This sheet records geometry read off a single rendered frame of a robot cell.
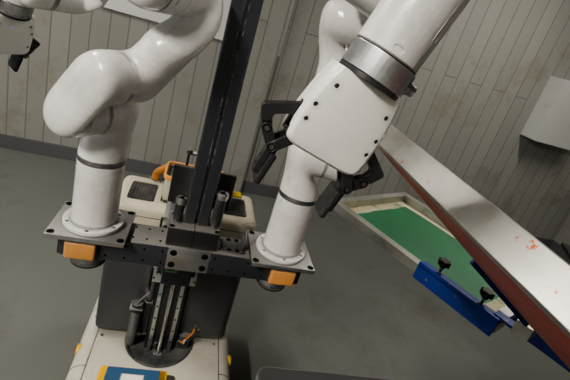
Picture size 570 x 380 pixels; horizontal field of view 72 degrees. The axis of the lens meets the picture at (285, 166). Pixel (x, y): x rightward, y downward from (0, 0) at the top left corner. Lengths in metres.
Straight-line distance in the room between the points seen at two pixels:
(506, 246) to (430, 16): 0.22
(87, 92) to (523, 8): 4.06
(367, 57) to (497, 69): 3.99
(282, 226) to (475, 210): 0.56
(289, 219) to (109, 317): 1.11
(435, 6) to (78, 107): 0.57
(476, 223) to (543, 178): 4.81
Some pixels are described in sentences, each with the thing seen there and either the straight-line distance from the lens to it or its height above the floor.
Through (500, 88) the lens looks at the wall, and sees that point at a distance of 4.46.
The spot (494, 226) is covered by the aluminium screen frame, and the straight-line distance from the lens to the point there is 0.43.
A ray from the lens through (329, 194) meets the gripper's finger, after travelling 0.47.
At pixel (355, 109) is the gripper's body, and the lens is 0.42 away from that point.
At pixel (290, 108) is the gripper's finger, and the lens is 0.43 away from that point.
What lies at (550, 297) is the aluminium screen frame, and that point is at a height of 1.54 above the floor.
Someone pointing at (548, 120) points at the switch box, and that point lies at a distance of 4.64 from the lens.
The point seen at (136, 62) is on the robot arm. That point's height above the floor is 1.53.
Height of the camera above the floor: 1.67
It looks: 20 degrees down
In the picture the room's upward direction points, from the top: 17 degrees clockwise
